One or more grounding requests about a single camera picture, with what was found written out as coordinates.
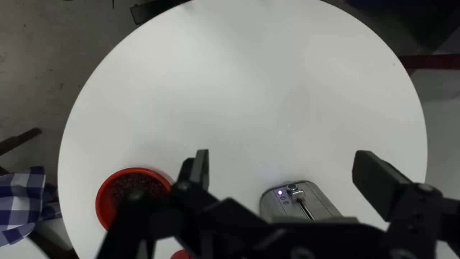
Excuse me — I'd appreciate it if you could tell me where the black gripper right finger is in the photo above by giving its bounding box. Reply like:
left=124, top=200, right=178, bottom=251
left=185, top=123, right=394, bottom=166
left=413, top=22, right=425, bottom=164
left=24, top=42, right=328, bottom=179
left=352, top=150, right=460, bottom=259

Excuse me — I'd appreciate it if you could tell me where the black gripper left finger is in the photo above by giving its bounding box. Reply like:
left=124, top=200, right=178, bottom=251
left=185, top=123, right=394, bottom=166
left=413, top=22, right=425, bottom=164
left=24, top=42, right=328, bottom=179
left=98, top=149, right=270, bottom=259

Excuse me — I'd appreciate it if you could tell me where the black toaster lever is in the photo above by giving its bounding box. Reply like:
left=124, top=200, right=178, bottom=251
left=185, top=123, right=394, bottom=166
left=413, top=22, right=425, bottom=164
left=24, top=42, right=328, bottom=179
left=286, top=185, right=306, bottom=202

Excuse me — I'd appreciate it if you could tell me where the silver metal toaster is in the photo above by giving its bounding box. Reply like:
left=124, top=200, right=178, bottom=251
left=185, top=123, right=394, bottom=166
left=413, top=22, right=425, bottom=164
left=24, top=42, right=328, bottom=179
left=257, top=180, right=344, bottom=225

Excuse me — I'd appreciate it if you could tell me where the red bowl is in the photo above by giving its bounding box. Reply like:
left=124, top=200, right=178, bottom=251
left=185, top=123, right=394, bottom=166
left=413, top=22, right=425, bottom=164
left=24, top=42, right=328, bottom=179
left=93, top=166, right=175, bottom=232

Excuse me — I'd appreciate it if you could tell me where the red cup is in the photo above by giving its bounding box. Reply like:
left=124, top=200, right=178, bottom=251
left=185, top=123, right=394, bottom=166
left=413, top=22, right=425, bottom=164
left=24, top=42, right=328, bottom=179
left=171, top=248, right=195, bottom=259

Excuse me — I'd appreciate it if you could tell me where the blue white checkered cloth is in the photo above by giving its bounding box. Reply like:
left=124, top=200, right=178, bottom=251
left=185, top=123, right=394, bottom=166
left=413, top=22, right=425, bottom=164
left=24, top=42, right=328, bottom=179
left=0, top=166, right=62, bottom=249

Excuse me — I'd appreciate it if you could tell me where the chair with dark frame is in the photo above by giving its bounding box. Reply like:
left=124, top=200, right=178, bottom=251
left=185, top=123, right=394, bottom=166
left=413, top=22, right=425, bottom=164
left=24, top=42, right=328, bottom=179
left=0, top=127, right=73, bottom=259

